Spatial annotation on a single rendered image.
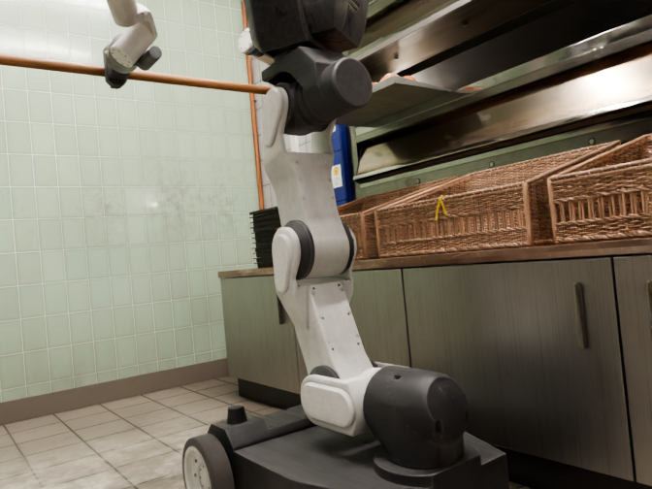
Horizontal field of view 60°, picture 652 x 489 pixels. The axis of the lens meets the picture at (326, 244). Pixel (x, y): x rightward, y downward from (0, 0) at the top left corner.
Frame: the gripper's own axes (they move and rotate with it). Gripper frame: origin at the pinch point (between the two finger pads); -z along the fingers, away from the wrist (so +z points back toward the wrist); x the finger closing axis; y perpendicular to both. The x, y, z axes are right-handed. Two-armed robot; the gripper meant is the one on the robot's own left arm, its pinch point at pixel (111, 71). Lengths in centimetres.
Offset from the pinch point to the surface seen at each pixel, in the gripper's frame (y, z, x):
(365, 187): 117, -29, 30
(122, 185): 37, -122, 14
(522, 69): 117, 56, 4
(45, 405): -7, -121, 114
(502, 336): 63, 79, 83
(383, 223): 68, 35, 51
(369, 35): 118, -18, -36
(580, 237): 68, 98, 61
